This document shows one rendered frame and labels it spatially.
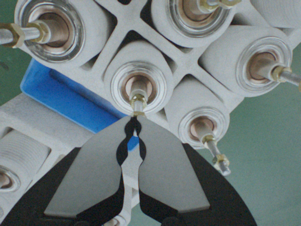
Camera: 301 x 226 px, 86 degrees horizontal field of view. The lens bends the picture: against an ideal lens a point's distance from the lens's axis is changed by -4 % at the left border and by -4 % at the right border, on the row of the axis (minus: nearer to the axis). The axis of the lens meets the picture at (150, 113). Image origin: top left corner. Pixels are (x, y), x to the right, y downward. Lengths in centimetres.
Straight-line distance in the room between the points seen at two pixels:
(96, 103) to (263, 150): 64
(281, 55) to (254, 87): 5
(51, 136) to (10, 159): 8
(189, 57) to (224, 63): 7
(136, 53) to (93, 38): 5
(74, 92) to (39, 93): 10
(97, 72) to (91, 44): 9
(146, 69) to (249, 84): 14
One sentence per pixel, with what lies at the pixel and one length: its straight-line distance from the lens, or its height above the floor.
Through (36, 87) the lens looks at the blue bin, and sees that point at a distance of 47.
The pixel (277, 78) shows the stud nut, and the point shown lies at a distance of 24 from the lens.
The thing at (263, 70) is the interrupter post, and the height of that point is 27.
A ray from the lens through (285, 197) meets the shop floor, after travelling 112.
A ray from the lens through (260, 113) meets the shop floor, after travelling 66.
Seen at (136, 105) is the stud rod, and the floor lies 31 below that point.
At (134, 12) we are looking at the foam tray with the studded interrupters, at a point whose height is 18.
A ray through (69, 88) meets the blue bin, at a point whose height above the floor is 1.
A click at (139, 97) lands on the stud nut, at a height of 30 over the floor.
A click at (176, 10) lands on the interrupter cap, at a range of 21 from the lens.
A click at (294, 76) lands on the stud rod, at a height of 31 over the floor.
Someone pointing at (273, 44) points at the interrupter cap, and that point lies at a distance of 27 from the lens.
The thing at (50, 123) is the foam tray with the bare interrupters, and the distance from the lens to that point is 43.
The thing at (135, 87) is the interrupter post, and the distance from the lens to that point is 20.
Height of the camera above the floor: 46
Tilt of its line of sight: 61 degrees down
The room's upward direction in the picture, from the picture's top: 174 degrees clockwise
